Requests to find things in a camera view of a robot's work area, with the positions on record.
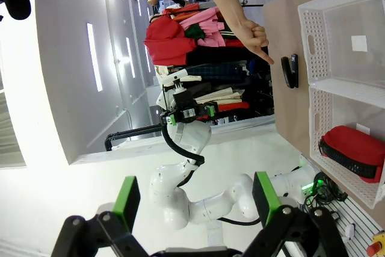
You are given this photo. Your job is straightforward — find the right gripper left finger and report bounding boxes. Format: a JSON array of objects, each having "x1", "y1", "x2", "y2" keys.
[{"x1": 50, "y1": 175, "x2": 150, "y2": 257}]

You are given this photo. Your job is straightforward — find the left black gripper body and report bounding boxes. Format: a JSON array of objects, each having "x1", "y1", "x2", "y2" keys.
[{"x1": 177, "y1": 105, "x2": 208, "y2": 123}]

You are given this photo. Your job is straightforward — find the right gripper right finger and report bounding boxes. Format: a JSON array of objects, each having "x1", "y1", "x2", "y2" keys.
[{"x1": 245, "y1": 171, "x2": 350, "y2": 257}]

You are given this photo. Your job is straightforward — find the red CAMPUS pencil case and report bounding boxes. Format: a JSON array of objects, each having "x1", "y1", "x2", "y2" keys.
[{"x1": 318, "y1": 125, "x2": 385, "y2": 184}]

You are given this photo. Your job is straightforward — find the person right hand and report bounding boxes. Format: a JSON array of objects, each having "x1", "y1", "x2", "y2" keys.
[{"x1": 239, "y1": 17, "x2": 275, "y2": 65}]

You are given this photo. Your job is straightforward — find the beige folded garments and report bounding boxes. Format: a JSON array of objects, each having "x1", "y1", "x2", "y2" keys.
[{"x1": 194, "y1": 87, "x2": 244, "y2": 105}]

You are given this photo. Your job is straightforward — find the small red folded garment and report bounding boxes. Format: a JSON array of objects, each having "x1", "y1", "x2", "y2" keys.
[{"x1": 218, "y1": 102, "x2": 250, "y2": 113}]

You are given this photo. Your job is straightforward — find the dark plaid garment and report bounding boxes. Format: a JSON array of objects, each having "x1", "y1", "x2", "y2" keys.
[{"x1": 186, "y1": 61, "x2": 250, "y2": 81}]

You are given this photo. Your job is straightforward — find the long ceiling light strip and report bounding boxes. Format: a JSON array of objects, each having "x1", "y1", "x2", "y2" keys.
[
  {"x1": 125, "y1": 36, "x2": 137, "y2": 79},
  {"x1": 86, "y1": 22, "x2": 103, "y2": 93}
]

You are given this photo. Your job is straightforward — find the green garment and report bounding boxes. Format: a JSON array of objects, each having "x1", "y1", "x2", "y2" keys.
[{"x1": 183, "y1": 24, "x2": 206, "y2": 40}]

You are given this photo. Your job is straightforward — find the pink garment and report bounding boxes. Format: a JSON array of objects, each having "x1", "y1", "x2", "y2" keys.
[{"x1": 180, "y1": 7, "x2": 229, "y2": 48}]

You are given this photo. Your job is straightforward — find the black stapler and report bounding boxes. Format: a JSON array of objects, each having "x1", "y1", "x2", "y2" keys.
[{"x1": 280, "y1": 54, "x2": 300, "y2": 89}]

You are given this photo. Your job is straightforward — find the white plug adapter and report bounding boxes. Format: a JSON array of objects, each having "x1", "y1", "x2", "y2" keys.
[{"x1": 342, "y1": 223, "x2": 357, "y2": 241}]

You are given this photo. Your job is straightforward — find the orange garment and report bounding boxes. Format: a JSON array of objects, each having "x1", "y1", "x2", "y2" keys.
[{"x1": 164, "y1": 2, "x2": 201, "y2": 22}]

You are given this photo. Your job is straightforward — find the white perforated plastic basket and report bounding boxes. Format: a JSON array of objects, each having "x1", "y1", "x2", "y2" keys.
[
  {"x1": 297, "y1": 0, "x2": 385, "y2": 89},
  {"x1": 309, "y1": 84, "x2": 385, "y2": 209}
]

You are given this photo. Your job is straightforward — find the red emergency stop button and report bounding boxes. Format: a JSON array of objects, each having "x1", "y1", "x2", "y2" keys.
[{"x1": 365, "y1": 229, "x2": 385, "y2": 257}]

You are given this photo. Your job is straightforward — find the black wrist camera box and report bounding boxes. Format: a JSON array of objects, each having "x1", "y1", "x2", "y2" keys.
[{"x1": 173, "y1": 90, "x2": 196, "y2": 110}]

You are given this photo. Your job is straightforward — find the black corrugated cable conduit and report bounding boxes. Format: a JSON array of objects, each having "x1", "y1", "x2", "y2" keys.
[{"x1": 161, "y1": 123, "x2": 206, "y2": 188}]

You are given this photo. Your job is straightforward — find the thin black cable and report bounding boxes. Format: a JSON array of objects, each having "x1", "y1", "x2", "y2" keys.
[{"x1": 218, "y1": 217, "x2": 261, "y2": 227}]

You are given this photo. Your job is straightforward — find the black metal tube frame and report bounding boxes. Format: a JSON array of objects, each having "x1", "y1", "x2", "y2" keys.
[{"x1": 104, "y1": 123, "x2": 165, "y2": 152}]

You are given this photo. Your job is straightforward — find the white flat mount plate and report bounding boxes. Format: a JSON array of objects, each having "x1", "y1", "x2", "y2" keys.
[{"x1": 162, "y1": 69, "x2": 203, "y2": 86}]

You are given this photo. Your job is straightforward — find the black cable bundle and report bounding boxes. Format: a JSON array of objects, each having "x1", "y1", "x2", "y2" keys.
[{"x1": 302, "y1": 171, "x2": 350, "y2": 209}]

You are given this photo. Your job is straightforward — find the aluminium profile base plate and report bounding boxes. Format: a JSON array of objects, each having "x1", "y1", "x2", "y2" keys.
[{"x1": 300, "y1": 192, "x2": 385, "y2": 257}]

